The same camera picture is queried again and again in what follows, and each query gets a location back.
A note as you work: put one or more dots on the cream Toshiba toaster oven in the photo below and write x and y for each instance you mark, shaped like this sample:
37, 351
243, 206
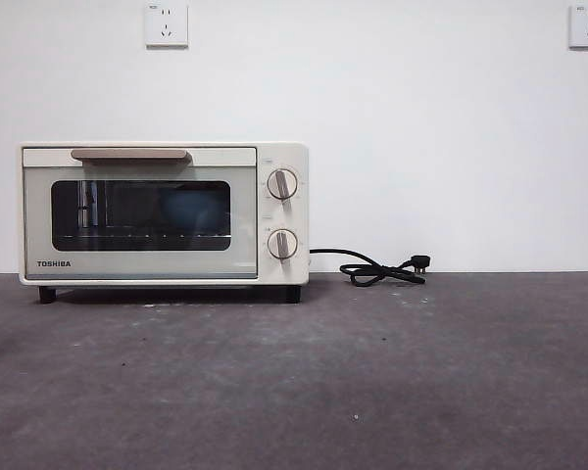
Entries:
284, 274

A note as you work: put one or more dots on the blue bowl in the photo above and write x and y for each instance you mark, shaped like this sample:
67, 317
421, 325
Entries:
186, 210

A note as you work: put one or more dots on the beige oven knob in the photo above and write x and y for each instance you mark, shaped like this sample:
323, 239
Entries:
280, 184
281, 243

